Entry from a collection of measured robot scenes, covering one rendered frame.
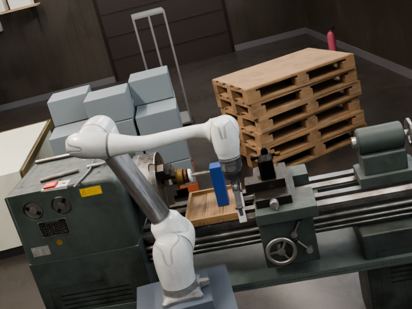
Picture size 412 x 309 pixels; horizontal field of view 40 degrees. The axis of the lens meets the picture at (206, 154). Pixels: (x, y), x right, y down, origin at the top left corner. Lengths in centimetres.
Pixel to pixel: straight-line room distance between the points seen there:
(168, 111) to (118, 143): 285
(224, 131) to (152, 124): 296
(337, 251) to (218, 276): 72
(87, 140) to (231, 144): 57
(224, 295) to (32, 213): 106
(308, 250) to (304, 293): 92
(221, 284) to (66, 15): 962
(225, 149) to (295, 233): 76
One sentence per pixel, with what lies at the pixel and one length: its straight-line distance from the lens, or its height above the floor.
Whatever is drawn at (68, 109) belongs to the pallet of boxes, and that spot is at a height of 104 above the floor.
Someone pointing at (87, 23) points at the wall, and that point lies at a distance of 1178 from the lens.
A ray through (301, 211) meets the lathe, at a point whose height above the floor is 90.
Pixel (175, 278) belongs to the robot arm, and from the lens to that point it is 244.
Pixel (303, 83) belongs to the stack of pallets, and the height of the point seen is 77.
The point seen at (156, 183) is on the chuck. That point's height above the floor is 113.
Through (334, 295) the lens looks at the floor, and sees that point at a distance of 372.
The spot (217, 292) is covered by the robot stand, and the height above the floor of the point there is 75.
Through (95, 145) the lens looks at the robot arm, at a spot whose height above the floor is 155.
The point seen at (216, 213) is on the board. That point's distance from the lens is 296.
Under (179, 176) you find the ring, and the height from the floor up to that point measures 110.
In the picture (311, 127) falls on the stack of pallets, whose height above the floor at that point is 30.
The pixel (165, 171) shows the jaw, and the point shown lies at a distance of 294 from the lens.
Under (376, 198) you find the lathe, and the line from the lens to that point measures 295.
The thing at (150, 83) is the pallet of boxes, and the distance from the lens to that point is 545.
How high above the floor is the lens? 218
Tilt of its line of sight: 20 degrees down
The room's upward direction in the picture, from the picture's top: 14 degrees counter-clockwise
